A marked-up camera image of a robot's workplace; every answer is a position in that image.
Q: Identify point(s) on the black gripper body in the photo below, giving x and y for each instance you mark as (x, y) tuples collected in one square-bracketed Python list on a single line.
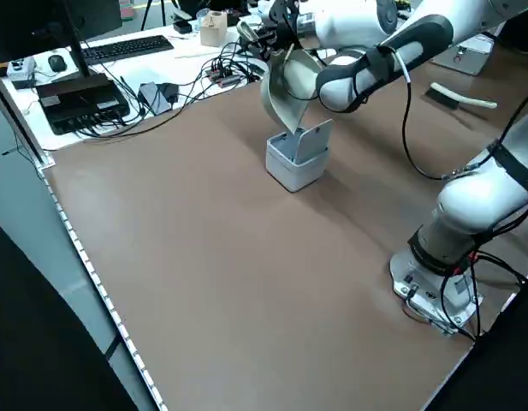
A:
[(287, 15)]

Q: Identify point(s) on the beige plastic dustpan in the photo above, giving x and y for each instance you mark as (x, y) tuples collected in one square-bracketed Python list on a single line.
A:
[(289, 90)]

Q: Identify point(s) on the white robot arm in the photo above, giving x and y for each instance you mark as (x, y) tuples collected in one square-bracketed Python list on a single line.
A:
[(473, 205)]

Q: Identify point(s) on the white flip-lid trash can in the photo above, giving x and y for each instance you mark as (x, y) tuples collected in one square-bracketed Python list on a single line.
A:
[(289, 171)]

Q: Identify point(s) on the red black usb hub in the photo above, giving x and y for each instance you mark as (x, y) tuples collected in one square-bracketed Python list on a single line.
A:
[(223, 79)]

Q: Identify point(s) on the small black box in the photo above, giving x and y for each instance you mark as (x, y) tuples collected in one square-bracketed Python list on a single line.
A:
[(182, 26)]

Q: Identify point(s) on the black power adapter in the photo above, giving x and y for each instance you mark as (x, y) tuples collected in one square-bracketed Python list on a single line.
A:
[(170, 92)]

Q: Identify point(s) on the grey power adapter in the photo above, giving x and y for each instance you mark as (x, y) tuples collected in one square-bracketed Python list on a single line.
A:
[(152, 98)]

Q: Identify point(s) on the black keyboard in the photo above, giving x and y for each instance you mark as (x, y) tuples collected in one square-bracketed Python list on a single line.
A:
[(126, 47)]

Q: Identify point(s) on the black electronics box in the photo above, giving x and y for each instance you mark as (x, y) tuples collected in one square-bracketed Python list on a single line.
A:
[(79, 100)]

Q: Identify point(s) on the black computer mouse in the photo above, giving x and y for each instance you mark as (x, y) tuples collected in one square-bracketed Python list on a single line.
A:
[(57, 63)]

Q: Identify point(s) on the black computer monitor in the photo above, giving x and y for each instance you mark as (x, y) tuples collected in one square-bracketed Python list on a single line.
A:
[(32, 21)]

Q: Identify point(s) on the white grey control box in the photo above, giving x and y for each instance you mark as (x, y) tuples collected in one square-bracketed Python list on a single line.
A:
[(21, 70)]

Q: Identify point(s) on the aluminium frame beam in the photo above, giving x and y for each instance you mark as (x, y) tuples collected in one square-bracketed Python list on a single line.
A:
[(19, 115)]

